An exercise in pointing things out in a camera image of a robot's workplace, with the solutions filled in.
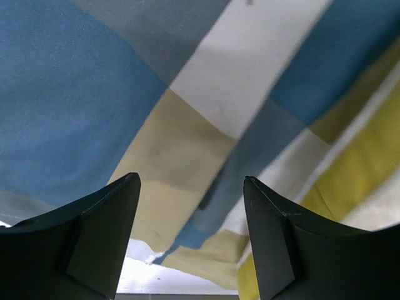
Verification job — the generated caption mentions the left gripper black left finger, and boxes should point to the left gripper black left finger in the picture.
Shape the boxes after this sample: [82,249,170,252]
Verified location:
[1,172,141,299]

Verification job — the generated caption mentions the blue beige plaid pillowcase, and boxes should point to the blue beige plaid pillowcase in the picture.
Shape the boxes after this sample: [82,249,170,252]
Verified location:
[1,1,399,291]

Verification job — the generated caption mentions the cream pillow with duck patch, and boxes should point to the cream pillow with duck patch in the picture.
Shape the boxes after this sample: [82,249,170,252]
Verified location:
[237,67,399,299]

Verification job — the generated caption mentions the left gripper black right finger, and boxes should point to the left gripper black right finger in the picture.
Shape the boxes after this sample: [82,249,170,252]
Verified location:
[243,176,399,299]

